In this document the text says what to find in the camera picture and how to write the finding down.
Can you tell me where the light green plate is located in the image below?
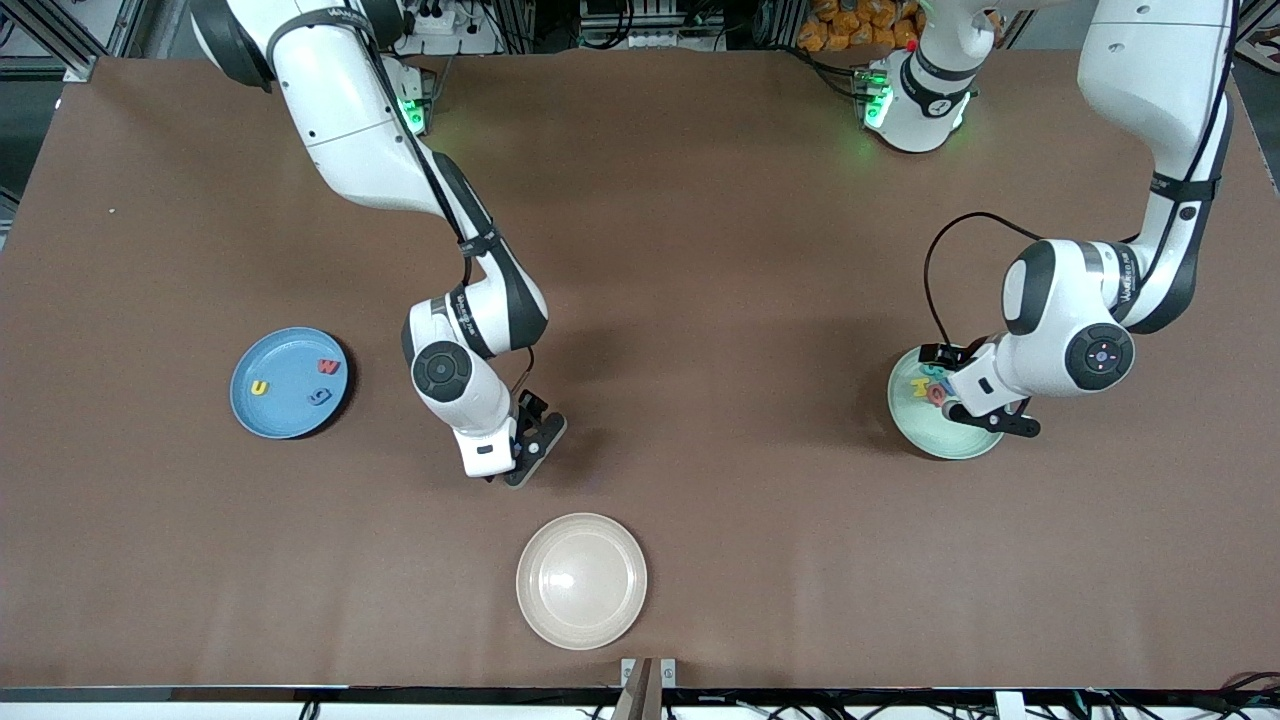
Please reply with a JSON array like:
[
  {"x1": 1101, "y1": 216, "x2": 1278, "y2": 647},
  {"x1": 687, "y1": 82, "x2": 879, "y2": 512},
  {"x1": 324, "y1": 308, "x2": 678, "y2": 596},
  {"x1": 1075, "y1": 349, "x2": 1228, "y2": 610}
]
[{"x1": 887, "y1": 345, "x2": 1007, "y2": 461}]

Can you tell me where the beige plate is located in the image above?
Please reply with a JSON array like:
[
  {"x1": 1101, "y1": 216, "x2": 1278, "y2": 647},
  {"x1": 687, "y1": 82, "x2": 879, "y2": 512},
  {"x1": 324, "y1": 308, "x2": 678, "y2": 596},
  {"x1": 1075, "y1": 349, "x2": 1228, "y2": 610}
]
[{"x1": 516, "y1": 512, "x2": 649, "y2": 651}]

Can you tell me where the blue plate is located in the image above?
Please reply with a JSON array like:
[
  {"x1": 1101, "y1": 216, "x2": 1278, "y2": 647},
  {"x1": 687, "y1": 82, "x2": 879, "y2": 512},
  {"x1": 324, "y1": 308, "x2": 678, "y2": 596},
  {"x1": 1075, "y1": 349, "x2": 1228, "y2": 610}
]
[{"x1": 229, "y1": 326, "x2": 350, "y2": 440}]

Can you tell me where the brown table mat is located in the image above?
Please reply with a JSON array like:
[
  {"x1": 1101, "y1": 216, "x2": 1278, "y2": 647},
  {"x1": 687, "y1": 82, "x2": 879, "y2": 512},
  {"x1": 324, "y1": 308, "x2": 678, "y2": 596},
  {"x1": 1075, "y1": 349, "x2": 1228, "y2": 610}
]
[{"x1": 0, "y1": 45, "x2": 1280, "y2": 691}]

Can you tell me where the bag of orange snacks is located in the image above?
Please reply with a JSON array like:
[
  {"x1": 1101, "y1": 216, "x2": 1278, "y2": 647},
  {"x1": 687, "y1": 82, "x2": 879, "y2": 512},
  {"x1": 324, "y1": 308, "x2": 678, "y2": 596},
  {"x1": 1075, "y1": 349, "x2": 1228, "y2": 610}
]
[{"x1": 797, "y1": 0, "x2": 926, "y2": 53}]

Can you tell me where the white power strip with plugs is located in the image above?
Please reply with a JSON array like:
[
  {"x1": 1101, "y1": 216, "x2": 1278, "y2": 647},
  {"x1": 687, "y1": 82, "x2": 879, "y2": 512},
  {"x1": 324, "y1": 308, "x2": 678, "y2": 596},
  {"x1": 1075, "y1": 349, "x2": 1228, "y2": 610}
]
[{"x1": 405, "y1": 0, "x2": 461, "y2": 36}]

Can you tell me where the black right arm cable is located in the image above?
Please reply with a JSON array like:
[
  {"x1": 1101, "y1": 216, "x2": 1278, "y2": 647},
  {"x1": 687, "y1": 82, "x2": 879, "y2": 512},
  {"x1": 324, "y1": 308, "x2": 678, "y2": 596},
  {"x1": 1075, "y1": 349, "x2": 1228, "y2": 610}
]
[{"x1": 345, "y1": 0, "x2": 536, "y2": 396}]

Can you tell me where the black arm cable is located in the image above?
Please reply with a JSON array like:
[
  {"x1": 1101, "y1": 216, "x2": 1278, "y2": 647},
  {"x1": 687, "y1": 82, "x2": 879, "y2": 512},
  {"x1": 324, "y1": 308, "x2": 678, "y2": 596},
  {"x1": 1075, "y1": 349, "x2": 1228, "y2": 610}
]
[
  {"x1": 923, "y1": 0, "x2": 1236, "y2": 347},
  {"x1": 345, "y1": 0, "x2": 536, "y2": 396}
]

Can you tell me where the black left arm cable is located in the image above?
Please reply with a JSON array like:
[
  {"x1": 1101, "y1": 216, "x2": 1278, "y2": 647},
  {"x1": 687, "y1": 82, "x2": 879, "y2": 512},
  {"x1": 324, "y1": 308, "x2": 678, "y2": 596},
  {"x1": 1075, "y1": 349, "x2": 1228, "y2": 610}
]
[{"x1": 923, "y1": 0, "x2": 1236, "y2": 347}]

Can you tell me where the metal mounting bracket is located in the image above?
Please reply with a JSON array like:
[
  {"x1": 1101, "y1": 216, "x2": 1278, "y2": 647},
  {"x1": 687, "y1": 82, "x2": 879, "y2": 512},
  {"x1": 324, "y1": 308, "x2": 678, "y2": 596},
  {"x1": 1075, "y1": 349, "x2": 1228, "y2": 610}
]
[{"x1": 620, "y1": 657, "x2": 678, "y2": 691}]

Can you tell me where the camera stand post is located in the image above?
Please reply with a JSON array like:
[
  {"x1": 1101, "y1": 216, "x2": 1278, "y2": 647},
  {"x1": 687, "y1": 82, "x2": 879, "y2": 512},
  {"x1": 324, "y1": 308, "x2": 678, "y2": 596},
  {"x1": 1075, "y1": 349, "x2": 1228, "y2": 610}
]
[{"x1": 612, "y1": 657, "x2": 663, "y2": 720}]

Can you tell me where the aluminium frame profile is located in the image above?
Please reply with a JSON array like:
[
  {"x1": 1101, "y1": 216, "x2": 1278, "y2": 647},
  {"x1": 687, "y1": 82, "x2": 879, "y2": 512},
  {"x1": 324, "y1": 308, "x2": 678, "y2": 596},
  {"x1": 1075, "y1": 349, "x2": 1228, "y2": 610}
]
[
  {"x1": 0, "y1": 0, "x2": 151, "y2": 83},
  {"x1": 1236, "y1": 0, "x2": 1280, "y2": 61}
]

